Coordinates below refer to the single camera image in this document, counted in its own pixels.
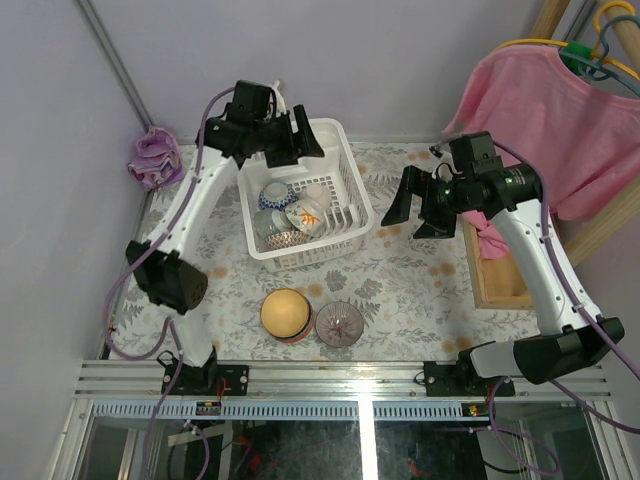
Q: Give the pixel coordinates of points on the scalloped green orange bowl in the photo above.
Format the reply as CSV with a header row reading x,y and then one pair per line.
x,y
318,193

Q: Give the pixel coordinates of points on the purple glass bowl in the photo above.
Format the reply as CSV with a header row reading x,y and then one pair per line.
x,y
339,324

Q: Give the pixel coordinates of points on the crumpled purple cloth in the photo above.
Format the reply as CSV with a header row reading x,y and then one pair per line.
x,y
158,162

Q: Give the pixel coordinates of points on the wooden clothes rack frame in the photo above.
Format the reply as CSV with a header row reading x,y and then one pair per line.
x,y
575,200

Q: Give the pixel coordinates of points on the dark blue rimmed bowl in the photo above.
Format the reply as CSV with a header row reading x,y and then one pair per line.
x,y
277,196

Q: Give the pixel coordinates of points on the floral table mat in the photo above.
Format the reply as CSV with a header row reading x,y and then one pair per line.
x,y
415,296

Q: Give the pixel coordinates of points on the tan patterned ceramic bowl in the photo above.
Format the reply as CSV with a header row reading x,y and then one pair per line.
x,y
285,239

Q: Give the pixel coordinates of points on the yellow flower ceramic bowl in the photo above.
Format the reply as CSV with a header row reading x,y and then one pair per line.
x,y
307,216

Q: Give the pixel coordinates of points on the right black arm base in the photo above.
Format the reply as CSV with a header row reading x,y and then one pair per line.
x,y
450,377

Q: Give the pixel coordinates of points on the aluminium rail frame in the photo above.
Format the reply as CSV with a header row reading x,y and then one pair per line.
x,y
279,390

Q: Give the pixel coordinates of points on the pink t-shirt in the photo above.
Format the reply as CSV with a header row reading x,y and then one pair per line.
x,y
545,130

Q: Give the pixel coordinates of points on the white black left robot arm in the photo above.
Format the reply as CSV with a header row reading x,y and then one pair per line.
x,y
177,225

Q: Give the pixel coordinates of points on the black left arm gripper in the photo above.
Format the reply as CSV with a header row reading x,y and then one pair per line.
x,y
288,140

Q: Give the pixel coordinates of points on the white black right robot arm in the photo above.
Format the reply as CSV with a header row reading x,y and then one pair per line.
x,y
573,333

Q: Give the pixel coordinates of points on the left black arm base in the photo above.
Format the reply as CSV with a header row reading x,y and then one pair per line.
x,y
212,378

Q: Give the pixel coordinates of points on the yellow clothes hanger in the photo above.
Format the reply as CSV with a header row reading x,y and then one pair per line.
x,y
577,52

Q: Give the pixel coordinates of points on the green clothes hanger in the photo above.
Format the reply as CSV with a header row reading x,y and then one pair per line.
x,y
581,70

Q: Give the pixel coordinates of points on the white plastic dish rack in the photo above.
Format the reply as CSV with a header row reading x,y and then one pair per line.
x,y
349,218

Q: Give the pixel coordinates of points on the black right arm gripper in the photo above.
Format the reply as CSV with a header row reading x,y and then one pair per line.
x,y
412,182

